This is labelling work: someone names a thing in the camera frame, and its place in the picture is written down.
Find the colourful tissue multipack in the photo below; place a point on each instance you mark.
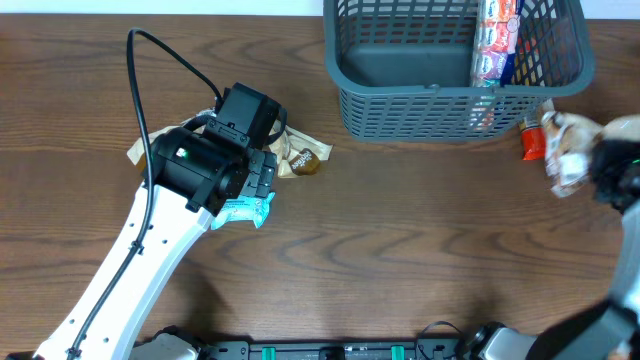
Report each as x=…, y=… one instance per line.
x=495, y=40

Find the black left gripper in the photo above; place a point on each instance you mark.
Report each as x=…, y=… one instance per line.
x=262, y=173

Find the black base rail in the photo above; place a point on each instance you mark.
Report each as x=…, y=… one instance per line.
x=439, y=340

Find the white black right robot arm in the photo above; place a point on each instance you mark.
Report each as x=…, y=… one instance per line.
x=598, y=330

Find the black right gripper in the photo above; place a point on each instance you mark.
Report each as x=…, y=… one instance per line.
x=605, y=167

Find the light blue snack packet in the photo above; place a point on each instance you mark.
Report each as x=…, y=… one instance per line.
x=244, y=208

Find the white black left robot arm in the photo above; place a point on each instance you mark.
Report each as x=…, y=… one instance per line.
x=197, y=168

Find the dark grey plastic basket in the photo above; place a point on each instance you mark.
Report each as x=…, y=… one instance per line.
x=404, y=68

